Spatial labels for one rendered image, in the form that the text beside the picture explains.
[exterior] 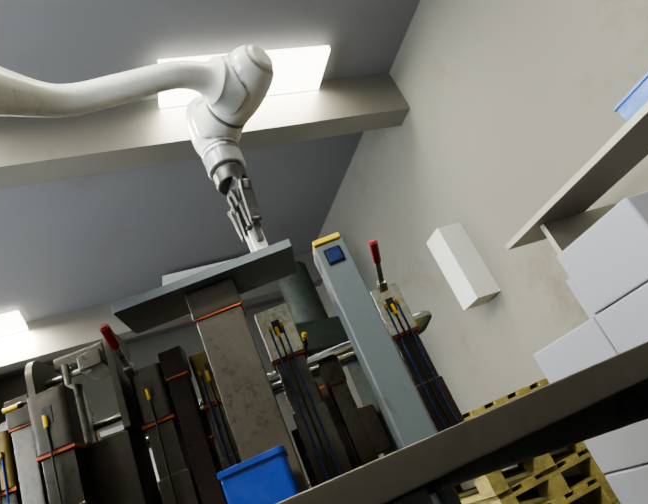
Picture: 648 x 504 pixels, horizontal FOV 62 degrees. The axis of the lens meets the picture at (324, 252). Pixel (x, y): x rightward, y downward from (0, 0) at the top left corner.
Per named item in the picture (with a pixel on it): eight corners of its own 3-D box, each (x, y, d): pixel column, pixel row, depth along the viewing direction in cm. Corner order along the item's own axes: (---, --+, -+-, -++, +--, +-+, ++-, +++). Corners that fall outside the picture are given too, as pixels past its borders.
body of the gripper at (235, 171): (248, 158, 122) (261, 191, 119) (239, 182, 129) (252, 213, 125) (216, 161, 119) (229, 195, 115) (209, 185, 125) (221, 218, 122)
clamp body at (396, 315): (464, 437, 120) (393, 294, 135) (477, 430, 109) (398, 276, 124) (434, 450, 119) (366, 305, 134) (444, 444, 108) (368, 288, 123)
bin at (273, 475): (306, 503, 91) (287, 450, 94) (303, 503, 82) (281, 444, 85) (243, 531, 89) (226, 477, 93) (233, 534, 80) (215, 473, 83)
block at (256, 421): (316, 500, 99) (237, 289, 117) (314, 499, 92) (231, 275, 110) (265, 523, 98) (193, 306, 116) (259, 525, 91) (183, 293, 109)
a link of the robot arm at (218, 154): (235, 164, 132) (243, 183, 129) (198, 168, 127) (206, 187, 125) (243, 138, 125) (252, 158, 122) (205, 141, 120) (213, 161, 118)
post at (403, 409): (437, 445, 103) (344, 251, 120) (444, 440, 96) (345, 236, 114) (401, 461, 102) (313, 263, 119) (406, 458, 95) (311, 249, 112)
